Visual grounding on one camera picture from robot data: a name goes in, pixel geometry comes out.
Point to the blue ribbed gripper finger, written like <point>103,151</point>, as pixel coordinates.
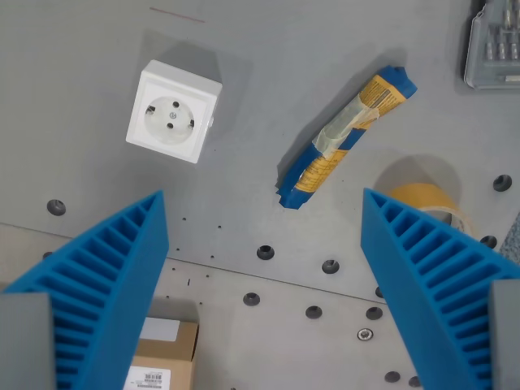
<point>93,280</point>
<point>443,284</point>

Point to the blue and yellow taped bag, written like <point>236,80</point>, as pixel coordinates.
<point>349,134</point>

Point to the grey speckled block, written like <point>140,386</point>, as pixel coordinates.
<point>512,239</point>

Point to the yellow adhesive tape roll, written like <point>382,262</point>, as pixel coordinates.
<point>438,201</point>

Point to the silver hex screw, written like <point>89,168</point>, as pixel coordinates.
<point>365,334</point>

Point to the brown cardboard box with label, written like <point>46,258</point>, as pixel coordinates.
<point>164,357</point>

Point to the clear plastic bit set case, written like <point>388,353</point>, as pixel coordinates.
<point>493,44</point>

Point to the white wall power socket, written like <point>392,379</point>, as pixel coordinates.
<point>172,111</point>

